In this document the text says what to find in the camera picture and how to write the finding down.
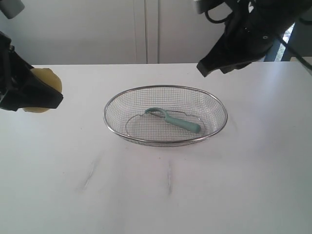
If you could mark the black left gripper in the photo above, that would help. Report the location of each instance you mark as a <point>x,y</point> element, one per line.
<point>14,69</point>

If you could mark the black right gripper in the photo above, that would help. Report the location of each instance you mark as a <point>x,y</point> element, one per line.
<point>252,34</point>

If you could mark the yellow lemon with sticker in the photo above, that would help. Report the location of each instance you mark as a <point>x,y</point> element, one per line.
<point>47,76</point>

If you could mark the teal handled vegetable peeler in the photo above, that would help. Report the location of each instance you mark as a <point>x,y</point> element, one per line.
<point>189,126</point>

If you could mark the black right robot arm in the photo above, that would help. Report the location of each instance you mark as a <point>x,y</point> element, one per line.
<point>223,13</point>

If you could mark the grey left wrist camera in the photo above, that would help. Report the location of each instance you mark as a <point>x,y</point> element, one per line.
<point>11,8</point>

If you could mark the oval wire mesh basket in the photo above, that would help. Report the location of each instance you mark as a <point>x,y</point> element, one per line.
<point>124,115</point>

